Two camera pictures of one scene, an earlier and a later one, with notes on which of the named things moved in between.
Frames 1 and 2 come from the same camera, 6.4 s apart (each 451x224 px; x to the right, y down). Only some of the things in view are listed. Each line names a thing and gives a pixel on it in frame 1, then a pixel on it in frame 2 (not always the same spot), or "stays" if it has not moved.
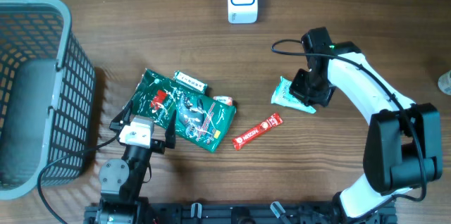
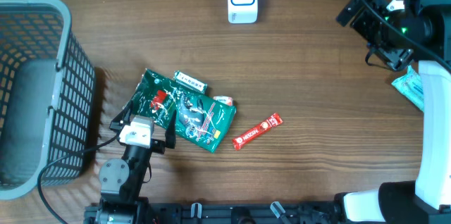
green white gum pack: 190,82 stays
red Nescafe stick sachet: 275,120 stays
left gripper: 158,146 stays
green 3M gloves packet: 200,119 stays
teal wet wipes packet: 282,96 → 411,84
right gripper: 297,89 → 360,24
